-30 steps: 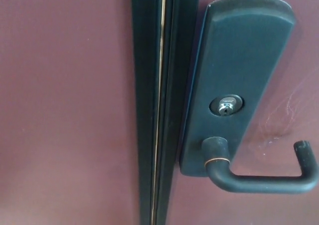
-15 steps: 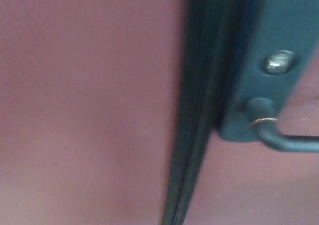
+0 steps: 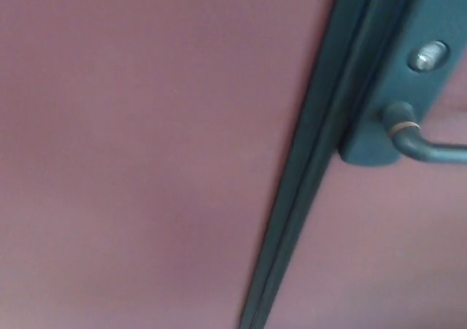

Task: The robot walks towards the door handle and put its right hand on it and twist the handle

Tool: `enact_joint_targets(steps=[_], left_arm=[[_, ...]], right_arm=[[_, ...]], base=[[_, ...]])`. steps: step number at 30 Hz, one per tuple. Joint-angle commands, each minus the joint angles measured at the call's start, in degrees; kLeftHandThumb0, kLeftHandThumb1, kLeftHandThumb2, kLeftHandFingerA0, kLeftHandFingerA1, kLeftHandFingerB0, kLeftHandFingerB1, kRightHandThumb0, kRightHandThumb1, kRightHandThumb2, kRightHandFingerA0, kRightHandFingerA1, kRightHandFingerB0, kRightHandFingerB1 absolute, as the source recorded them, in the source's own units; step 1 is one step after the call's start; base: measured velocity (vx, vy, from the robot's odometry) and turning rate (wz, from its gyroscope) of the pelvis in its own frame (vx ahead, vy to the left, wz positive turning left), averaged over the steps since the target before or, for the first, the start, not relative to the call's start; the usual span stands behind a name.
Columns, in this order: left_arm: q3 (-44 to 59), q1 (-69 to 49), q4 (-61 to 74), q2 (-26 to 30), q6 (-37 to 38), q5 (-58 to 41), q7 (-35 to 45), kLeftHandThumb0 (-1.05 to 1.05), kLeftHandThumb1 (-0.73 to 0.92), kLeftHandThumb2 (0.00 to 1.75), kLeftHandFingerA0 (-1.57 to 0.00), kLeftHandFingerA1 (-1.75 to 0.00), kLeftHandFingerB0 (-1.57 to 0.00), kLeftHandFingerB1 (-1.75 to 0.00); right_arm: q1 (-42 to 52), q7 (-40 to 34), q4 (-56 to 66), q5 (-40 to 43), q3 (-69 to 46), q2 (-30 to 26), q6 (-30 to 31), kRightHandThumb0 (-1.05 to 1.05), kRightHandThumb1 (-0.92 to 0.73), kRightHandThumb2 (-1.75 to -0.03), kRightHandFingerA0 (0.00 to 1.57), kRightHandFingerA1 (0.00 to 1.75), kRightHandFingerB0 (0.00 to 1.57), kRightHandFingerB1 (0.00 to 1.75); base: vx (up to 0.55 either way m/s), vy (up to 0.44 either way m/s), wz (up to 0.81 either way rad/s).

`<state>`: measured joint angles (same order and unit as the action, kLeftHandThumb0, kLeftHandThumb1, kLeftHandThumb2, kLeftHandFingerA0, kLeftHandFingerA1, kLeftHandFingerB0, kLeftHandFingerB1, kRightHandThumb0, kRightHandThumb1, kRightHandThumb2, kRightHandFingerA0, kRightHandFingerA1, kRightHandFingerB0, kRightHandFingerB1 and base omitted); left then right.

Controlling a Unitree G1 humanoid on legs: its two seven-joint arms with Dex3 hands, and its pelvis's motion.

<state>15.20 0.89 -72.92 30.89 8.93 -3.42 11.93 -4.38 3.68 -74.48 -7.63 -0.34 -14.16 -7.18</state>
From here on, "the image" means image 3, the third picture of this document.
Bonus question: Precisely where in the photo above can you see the black lever door handle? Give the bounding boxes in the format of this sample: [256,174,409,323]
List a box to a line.
[381,101,467,163]

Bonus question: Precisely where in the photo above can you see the black door meeting edge strip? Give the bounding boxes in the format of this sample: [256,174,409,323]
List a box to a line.
[238,0,428,329]

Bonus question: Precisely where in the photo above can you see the plain maroon door leaf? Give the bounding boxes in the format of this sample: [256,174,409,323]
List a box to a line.
[0,0,342,329]

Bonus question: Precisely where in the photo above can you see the maroon door leaf with lockset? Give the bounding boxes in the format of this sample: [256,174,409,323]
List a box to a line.
[259,46,467,329]

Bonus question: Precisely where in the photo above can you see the black lockset escutcheon plate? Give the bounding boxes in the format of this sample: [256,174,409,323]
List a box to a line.
[339,0,467,167]

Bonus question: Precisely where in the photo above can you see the silver key lock cylinder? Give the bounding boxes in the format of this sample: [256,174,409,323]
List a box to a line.
[408,40,451,73]

